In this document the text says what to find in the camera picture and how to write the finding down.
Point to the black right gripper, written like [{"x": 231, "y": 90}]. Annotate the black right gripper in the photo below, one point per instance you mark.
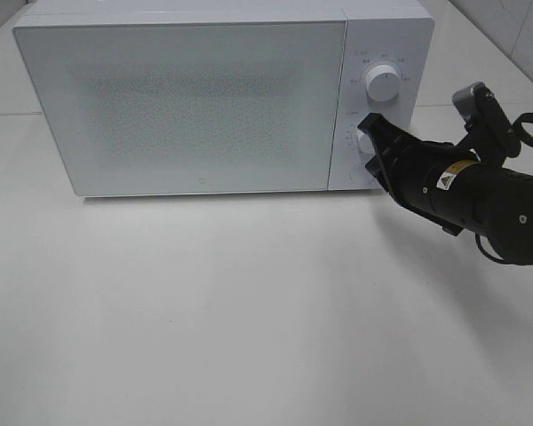
[{"x": 401, "y": 163}]

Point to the white timer knob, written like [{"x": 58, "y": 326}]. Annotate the white timer knob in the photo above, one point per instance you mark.
[{"x": 364, "y": 143}]

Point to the round door release button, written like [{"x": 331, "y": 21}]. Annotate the round door release button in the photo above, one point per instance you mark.
[{"x": 359, "y": 176}]

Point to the white microwave door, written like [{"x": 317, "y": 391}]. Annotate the white microwave door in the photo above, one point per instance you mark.
[{"x": 159, "y": 110}]

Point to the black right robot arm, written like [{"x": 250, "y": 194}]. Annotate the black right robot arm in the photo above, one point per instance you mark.
[{"x": 450, "y": 186}]

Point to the white power knob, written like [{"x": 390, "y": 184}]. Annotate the white power knob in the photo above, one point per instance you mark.
[{"x": 383, "y": 82}]

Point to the white microwave oven body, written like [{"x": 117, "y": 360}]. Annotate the white microwave oven body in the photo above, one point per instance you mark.
[{"x": 394, "y": 32}]

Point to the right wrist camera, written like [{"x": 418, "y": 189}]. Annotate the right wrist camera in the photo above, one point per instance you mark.
[{"x": 488, "y": 131}]

